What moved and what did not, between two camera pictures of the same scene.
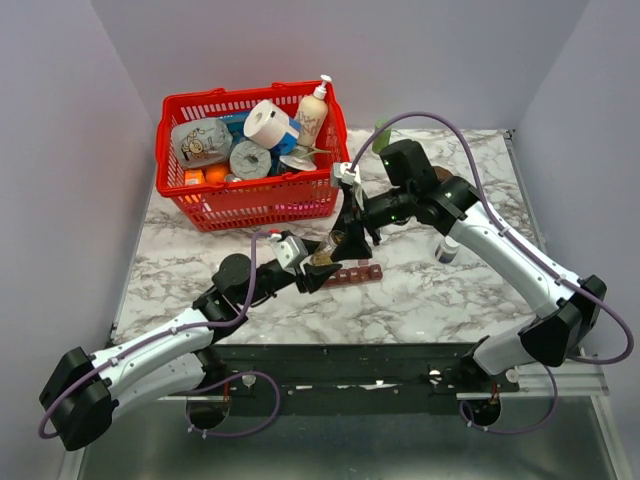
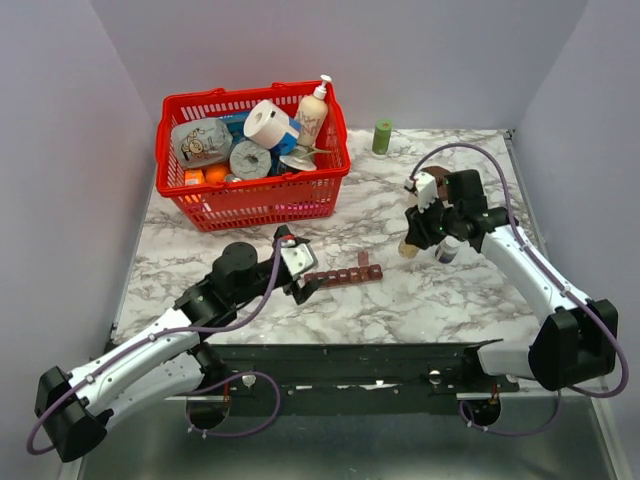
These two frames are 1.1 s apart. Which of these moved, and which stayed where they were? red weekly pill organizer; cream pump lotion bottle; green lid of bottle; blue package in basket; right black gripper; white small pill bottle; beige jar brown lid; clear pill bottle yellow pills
Moved: clear pill bottle yellow pills; right black gripper
Stayed: blue package in basket; white small pill bottle; green lid of bottle; red weekly pill organizer; beige jar brown lid; cream pump lotion bottle
